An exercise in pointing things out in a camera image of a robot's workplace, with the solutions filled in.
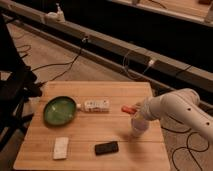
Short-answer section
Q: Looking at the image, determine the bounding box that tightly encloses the orange red pepper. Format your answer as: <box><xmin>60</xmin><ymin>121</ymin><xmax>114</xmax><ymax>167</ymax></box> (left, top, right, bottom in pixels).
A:
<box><xmin>121</xmin><ymin>106</ymin><xmax>136</xmax><ymax>114</ymax></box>

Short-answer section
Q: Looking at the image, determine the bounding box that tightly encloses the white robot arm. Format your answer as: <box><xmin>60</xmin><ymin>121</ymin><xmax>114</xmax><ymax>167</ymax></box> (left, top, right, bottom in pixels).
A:
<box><xmin>131</xmin><ymin>88</ymin><xmax>213</xmax><ymax>143</ymax></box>

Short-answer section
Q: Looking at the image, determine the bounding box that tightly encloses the white plastic bottle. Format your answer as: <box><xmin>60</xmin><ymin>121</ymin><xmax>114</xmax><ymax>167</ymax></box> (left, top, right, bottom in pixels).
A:
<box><xmin>77</xmin><ymin>100</ymin><xmax>110</xmax><ymax>112</ymax></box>

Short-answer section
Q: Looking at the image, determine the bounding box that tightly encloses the white sponge block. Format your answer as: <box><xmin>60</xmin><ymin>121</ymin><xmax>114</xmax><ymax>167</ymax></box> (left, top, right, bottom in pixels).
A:
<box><xmin>53</xmin><ymin>137</ymin><xmax>69</xmax><ymax>160</ymax></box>

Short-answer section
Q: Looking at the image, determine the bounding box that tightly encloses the black office chair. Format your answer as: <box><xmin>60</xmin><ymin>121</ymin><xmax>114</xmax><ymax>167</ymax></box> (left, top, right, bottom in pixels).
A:
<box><xmin>0</xmin><ymin>13</ymin><xmax>42</xmax><ymax>152</ymax></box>

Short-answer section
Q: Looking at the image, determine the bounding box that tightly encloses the long metal rail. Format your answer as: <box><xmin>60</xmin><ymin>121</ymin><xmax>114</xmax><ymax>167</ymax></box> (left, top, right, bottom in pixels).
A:
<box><xmin>0</xmin><ymin>0</ymin><xmax>213</xmax><ymax>94</ymax></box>

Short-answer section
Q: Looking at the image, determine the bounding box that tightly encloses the black floor cable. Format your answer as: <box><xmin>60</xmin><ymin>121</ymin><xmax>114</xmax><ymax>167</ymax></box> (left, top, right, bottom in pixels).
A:
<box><xmin>31</xmin><ymin>39</ymin><xmax>88</xmax><ymax>83</ymax></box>

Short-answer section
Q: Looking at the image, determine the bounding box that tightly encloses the white object on rail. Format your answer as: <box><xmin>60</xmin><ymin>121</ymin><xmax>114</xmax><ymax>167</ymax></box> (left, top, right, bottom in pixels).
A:
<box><xmin>46</xmin><ymin>3</ymin><xmax>65</xmax><ymax>22</ymax></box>

